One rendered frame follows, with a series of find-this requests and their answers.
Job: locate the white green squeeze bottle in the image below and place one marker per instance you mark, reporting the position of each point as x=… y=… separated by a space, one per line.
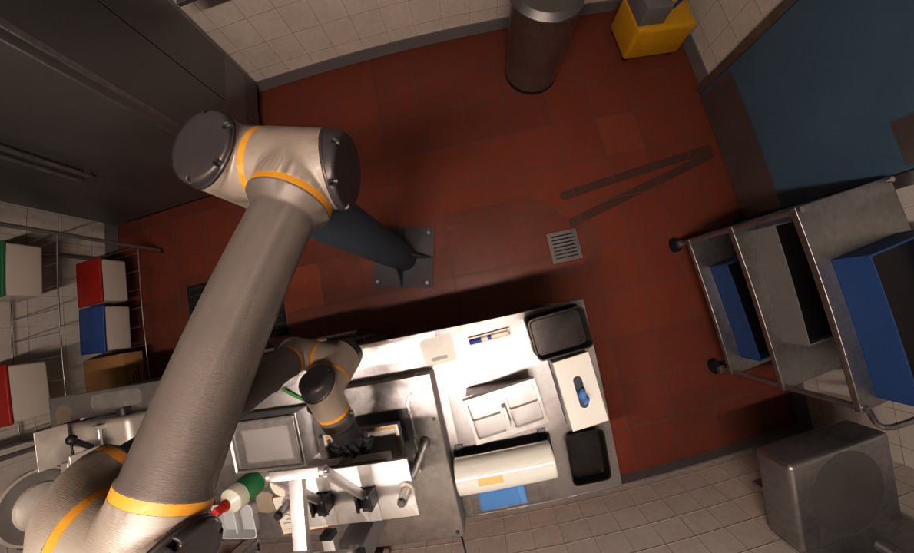
x=243 y=490

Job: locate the steel trolley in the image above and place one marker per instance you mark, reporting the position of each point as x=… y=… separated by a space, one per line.
x=818 y=253

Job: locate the small blue crate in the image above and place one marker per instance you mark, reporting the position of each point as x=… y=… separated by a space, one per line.
x=730 y=307

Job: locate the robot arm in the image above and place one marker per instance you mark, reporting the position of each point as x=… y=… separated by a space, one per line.
x=219 y=322

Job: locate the white dispenser box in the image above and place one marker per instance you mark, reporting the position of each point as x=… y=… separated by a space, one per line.
x=580 y=392

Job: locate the small red white box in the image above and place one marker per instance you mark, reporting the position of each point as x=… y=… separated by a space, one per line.
x=102 y=282

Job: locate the blue white box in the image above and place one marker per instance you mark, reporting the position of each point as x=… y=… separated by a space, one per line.
x=105 y=330

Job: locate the blue door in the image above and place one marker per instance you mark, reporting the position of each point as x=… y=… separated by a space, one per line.
x=826 y=92

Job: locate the steel work table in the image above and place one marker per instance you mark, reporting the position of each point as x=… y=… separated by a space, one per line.
x=503 y=361

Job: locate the beige card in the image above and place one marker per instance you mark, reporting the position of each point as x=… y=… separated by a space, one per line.
x=437 y=349

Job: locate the grey tray sealer body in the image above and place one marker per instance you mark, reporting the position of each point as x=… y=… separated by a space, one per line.
x=438 y=491

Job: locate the grey floor drain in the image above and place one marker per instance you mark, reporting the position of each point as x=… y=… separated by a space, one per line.
x=565 y=246

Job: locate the green rod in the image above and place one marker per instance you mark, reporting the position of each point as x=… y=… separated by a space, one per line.
x=293 y=393

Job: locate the large red white box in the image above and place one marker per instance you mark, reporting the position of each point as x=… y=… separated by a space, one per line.
x=11 y=395

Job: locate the black plastic tray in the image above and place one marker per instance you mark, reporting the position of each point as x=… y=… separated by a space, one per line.
x=587 y=456
x=558 y=332

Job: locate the white lever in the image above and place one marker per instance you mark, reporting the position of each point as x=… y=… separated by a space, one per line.
x=365 y=480

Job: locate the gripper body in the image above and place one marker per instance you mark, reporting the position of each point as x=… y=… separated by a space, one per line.
x=348 y=442

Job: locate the steel box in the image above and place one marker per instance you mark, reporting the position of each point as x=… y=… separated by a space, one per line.
x=826 y=491

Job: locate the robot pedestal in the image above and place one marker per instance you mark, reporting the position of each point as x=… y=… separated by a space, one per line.
x=386 y=247

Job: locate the blue cloth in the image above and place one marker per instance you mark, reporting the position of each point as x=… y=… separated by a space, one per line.
x=503 y=498

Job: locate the yellow bin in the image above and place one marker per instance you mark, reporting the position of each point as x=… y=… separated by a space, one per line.
x=651 y=31

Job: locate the white two-compartment tray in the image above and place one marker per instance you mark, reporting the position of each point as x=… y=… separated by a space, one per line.
x=503 y=407

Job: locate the grey framed mould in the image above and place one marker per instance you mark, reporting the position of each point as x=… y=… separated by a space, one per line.
x=266 y=443

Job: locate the large blue crate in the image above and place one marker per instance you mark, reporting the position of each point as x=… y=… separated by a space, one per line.
x=860 y=322

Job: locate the grey cylindrical drum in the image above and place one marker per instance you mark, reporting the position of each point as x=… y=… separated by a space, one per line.
x=543 y=46

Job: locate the dark mould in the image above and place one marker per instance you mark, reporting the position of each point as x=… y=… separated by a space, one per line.
x=386 y=430

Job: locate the dark steel cabinet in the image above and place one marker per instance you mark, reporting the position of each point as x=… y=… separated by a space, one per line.
x=81 y=92

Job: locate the white blue pen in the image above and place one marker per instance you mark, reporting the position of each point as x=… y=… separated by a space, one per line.
x=489 y=336

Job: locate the green white box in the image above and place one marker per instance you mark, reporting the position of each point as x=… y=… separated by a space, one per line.
x=4 y=271

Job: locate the brown cardboard box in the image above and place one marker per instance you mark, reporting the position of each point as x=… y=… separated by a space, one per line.
x=113 y=370

